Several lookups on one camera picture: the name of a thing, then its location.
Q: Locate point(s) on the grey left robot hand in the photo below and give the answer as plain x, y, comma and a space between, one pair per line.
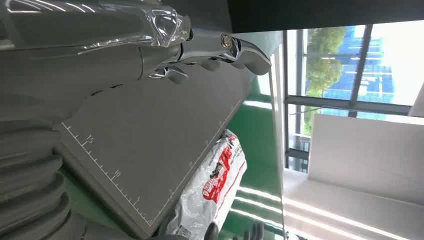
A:
73, 59

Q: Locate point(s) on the white courier bag red print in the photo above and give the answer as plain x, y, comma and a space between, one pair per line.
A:
212, 185

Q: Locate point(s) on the green conveyor belt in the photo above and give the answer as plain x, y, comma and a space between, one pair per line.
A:
258, 149

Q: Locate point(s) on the white partition board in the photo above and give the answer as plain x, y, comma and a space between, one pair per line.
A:
364, 159

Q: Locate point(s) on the black scanner column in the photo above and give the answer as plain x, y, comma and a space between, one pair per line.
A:
314, 13

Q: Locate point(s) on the dark grey scanner base plate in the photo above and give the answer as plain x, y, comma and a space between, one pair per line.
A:
149, 139

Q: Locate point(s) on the window with dark frame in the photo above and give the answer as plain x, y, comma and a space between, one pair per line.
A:
331, 100

